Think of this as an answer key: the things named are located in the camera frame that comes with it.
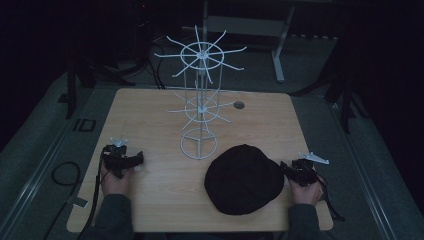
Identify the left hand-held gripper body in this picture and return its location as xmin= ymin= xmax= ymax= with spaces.
xmin=101 ymin=136 xmax=134 ymax=179

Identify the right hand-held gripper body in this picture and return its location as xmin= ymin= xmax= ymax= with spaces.
xmin=289 ymin=151 xmax=330 ymax=188

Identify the black hat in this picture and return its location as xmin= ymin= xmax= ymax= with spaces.
xmin=203 ymin=143 xmax=286 ymax=216

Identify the white wire hat rack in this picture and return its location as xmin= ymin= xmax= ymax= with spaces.
xmin=153 ymin=25 xmax=248 ymax=161

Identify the person's right hand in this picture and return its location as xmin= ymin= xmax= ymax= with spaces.
xmin=288 ymin=178 xmax=324 ymax=207

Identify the person's left hand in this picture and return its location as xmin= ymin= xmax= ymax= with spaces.
xmin=99 ymin=164 xmax=135 ymax=198

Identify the grey tape piece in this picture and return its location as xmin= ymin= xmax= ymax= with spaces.
xmin=71 ymin=196 xmax=90 ymax=209

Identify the black metal stand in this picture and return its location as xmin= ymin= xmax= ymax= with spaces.
xmin=59 ymin=58 xmax=136 ymax=120
xmin=289 ymin=74 xmax=369 ymax=134

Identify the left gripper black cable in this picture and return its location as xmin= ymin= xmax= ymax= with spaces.
xmin=77 ymin=154 xmax=109 ymax=240

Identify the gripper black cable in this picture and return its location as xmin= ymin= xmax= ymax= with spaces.
xmin=315 ymin=173 xmax=347 ymax=223
xmin=77 ymin=154 xmax=109 ymax=240

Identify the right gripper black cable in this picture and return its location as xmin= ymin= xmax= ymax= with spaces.
xmin=315 ymin=173 xmax=347 ymax=223

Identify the black looped floor cable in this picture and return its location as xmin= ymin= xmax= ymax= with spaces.
xmin=51 ymin=161 xmax=82 ymax=187

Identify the bundle of black cables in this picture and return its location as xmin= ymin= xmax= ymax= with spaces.
xmin=114 ymin=41 xmax=167 ymax=91

